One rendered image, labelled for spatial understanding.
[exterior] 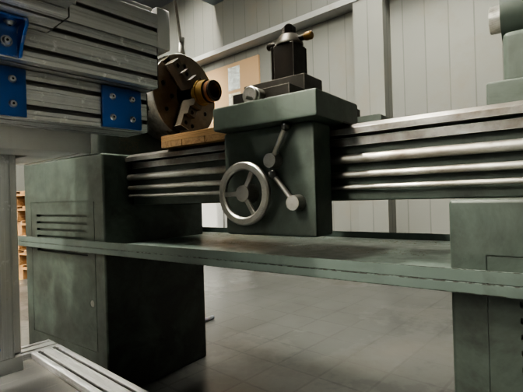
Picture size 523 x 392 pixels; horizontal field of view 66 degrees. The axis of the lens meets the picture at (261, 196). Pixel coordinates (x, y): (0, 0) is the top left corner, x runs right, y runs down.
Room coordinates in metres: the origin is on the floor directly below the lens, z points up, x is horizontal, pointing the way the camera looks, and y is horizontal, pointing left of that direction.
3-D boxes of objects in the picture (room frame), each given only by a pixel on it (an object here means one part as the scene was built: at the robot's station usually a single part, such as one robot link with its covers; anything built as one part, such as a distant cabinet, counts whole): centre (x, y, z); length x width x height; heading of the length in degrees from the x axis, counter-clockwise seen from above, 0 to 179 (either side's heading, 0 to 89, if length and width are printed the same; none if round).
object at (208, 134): (1.39, 0.10, 0.89); 0.36 x 0.30 x 0.04; 144
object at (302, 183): (1.01, -0.03, 0.73); 0.27 x 0.12 x 0.27; 54
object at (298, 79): (1.17, -0.07, 1.00); 0.20 x 0.10 x 0.05; 54
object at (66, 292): (1.77, 0.64, 0.43); 0.60 x 0.48 x 0.86; 54
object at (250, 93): (1.00, 0.02, 0.95); 0.07 x 0.04 x 0.04; 144
